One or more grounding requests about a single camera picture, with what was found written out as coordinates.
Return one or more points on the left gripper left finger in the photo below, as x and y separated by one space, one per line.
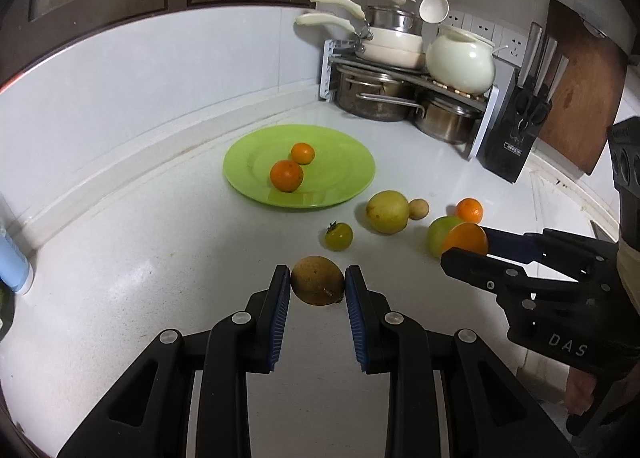
146 412

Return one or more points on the white ceramic pot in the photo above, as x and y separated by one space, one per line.
462 60

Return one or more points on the small orange tangerine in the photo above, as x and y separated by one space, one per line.
302 153

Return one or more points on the small steel pot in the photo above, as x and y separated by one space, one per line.
445 120

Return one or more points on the orange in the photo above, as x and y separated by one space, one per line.
467 236

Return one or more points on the large steel pot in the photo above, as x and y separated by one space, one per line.
375 96

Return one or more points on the brown cutting board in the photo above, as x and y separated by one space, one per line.
589 93

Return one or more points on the blue white bottle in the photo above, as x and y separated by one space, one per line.
15 270

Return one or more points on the yellow pear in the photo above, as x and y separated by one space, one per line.
388 212

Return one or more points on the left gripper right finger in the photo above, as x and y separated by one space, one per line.
450 395

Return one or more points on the white metal pot rack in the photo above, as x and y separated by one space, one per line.
342 52

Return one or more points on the large dark orange tangerine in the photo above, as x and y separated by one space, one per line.
286 175

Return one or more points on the person's right hand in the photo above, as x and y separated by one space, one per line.
578 396

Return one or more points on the steel lidded pot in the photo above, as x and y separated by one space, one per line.
399 15

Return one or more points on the black knife block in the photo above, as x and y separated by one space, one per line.
525 110

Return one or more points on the brown round fruit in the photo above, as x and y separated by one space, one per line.
318 281

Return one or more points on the green apple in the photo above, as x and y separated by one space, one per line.
438 231

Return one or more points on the green tomato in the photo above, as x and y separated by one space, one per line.
338 236

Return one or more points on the cream frying pan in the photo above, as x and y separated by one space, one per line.
375 45

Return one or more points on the green plate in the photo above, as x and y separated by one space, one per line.
342 169

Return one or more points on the small tan round fruit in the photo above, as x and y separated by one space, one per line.
419 209

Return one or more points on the orange mandarin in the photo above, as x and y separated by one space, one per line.
470 210

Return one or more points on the white ladle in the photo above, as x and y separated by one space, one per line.
433 11

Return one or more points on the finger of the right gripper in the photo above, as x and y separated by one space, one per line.
519 248
500 277

